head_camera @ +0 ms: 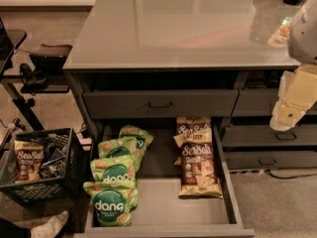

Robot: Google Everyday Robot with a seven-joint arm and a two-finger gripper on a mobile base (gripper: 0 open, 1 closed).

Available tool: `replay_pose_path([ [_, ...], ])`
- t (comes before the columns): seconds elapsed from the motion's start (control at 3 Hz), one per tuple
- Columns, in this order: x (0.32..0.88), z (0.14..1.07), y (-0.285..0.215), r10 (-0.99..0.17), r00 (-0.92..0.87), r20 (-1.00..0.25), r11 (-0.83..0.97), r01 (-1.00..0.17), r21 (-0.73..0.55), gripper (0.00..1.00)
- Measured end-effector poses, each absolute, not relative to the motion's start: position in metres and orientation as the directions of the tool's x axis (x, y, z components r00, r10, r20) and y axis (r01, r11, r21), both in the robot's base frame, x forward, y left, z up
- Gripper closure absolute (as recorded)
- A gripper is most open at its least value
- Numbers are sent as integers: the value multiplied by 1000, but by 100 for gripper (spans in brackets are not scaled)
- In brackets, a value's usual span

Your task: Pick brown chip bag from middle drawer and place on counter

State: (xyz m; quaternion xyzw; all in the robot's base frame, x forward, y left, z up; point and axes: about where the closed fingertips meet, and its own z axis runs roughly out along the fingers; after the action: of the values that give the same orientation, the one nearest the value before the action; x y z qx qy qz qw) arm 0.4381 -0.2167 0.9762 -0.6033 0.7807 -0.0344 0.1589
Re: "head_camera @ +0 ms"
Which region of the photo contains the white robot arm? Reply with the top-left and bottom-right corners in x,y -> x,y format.
267,0 -> 317,131

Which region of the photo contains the grey middle right drawer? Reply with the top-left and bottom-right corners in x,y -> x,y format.
222,125 -> 317,148

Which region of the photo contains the grey top right drawer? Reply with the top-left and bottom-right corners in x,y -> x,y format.
232,88 -> 317,117

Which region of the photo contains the grey bottom right drawer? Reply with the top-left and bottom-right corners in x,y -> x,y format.
224,151 -> 317,170

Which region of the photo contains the rear brown SeaSalt chip bag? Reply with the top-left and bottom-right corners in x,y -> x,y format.
176,117 -> 211,136

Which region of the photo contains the brown seasalt chip bag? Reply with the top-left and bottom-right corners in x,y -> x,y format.
174,130 -> 222,198
176,117 -> 211,136

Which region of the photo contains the front brown SeaSalt chip bag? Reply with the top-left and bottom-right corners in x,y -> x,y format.
174,130 -> 222,198

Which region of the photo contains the grey cabinet with glossy counter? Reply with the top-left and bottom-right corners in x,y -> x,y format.
62,0 -> 317,238

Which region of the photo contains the rear green dang chip bag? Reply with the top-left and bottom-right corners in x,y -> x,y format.
119,125 -> 154,156

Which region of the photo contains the green dang chip bag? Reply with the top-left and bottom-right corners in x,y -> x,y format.
83,181 -> 139,227
90,155 -> 136,182
119,125 -> 154,156
98,137 -> 142,171

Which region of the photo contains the open grey middle drawer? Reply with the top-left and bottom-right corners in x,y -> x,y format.
73,119 -> 255,238

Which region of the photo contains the grey top left drawer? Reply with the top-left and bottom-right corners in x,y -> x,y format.
82,89 -> 238,119

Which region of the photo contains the front green dang chip bag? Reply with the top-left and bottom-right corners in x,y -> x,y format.
83,181 -> 139,227

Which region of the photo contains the dark blue snack bag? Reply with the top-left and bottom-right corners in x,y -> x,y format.
40,143 -> 66,179

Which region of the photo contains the brown chip bag in crate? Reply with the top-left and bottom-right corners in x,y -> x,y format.
14,141 -> 45,181

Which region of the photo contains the black desk with stand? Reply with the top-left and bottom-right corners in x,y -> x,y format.
0,19 -> 72,130

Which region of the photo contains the black plastic crate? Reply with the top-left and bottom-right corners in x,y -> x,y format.
0,128 -> 83,205

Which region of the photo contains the white shoe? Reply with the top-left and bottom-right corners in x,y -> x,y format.
31,210 -> 69,238

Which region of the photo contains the black cable on floor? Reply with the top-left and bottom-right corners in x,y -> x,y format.
264,169 -> 317,180

